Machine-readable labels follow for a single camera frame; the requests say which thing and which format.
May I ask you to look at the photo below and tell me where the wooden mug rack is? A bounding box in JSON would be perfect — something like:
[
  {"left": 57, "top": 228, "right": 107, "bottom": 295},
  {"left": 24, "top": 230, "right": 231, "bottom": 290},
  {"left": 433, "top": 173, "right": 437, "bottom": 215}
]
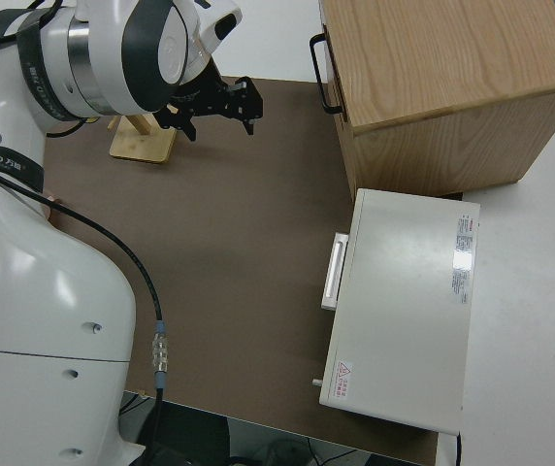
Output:
[{"left": 107, "top": 114, "right": 178, "bottom": 166}]

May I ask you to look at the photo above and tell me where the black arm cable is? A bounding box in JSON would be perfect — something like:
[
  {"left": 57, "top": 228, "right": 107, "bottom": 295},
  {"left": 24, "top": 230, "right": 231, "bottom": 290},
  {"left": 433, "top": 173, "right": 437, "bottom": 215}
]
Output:
[{"left": 0, "top": 0, "right": 170, "bottom": 466}]

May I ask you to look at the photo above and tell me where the black velcro cable strap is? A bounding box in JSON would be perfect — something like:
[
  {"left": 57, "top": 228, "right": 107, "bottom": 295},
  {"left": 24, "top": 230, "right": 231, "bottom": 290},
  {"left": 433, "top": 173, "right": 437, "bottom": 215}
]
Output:
[
  {"left": 15, "top": 18, "right": 74, "bottom": 122},
  {"left": 0, "top": 143, "right": 46, "bottom": 191}
]

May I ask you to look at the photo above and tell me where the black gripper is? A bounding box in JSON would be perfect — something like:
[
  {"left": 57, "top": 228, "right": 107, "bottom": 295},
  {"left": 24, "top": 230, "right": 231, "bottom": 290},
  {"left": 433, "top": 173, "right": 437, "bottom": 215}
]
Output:
[{"left": 158, "top": 60, "right": 264, "bottom": 143}]

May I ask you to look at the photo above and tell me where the brown table mat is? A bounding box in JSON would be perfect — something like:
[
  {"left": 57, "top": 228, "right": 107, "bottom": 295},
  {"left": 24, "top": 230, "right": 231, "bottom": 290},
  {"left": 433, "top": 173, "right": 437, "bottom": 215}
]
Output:
[{"left": 0, "top": 60, "right": 441, "bottom": 465}]

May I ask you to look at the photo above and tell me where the black cabinet handle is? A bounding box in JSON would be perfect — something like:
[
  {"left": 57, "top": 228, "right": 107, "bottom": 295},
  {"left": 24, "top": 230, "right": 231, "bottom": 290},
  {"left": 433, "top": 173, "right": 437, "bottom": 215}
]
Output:
[{"left": 309, "top": 33, "right": 344, "bottom": 114}]

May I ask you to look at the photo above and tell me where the white toaster oven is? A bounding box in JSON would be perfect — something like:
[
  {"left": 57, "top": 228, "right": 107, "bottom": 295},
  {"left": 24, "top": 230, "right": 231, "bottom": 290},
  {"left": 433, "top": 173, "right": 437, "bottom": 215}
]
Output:
[{"left": 311, "top": 187, "right": 481, "bottom": 436}]

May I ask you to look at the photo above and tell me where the wooden cabinet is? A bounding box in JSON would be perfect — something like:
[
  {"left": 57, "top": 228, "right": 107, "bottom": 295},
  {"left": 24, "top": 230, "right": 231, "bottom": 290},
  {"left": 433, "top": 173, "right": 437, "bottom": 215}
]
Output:
[{"left": 318, "top": 0, "right": 555, "bottom": 198}]

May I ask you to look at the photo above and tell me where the white oven door handle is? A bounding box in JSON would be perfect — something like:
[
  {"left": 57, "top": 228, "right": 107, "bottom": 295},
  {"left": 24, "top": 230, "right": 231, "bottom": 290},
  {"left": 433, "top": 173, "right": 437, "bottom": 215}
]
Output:
[{"left": 320, "top": 232, "right": 350, "bottom": 311}]

